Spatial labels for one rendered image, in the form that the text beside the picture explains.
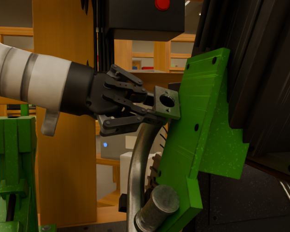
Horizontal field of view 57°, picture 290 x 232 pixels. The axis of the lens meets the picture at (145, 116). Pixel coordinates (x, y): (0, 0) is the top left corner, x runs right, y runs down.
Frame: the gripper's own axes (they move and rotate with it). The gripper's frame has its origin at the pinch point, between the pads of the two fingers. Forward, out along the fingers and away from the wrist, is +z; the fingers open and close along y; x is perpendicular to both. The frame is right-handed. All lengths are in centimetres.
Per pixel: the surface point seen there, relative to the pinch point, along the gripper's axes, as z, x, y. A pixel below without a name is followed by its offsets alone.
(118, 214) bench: 5.7, 43.0, -0.9
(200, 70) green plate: 3.3, -8.8, 1.0
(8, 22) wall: -299, 602, 830
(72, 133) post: -11.4, 26.9, 11.2
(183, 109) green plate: 3.3, -2.8, -1.4
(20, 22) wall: -263, 593, 837
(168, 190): 1.5, 0.1, -13.4
